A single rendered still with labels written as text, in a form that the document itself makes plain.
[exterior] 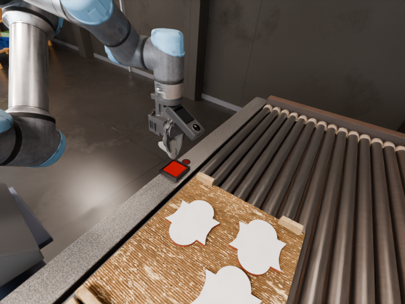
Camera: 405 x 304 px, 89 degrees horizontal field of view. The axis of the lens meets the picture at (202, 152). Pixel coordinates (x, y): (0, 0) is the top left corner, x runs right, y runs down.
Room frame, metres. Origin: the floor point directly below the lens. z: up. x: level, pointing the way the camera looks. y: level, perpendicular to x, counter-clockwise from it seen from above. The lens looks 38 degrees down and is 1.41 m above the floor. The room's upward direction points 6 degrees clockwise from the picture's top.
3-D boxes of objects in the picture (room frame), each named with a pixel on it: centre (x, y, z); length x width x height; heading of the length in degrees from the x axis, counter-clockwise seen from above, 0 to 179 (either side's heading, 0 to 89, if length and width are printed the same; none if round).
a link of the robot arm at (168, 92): (0.52, 0.11, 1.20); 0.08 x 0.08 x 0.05
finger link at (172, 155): (0.51, 0.12, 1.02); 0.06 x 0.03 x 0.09; 60
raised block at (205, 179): (0.46, -0.02, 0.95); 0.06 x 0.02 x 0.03; 60
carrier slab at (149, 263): (0.22, -0.04, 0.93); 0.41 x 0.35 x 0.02; 150
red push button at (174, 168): (0.52, 0.09, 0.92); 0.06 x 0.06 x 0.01; 60
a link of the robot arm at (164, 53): (0.53, 0.11, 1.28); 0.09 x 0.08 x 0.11; 74
